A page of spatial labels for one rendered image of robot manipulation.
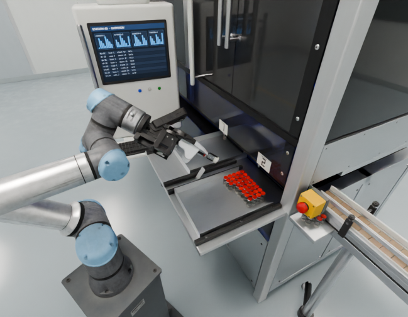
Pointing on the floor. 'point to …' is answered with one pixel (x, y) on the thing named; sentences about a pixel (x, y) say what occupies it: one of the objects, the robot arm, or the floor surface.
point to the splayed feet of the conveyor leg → (305, 297)
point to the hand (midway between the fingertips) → (204, 151)
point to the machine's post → (317, 123)
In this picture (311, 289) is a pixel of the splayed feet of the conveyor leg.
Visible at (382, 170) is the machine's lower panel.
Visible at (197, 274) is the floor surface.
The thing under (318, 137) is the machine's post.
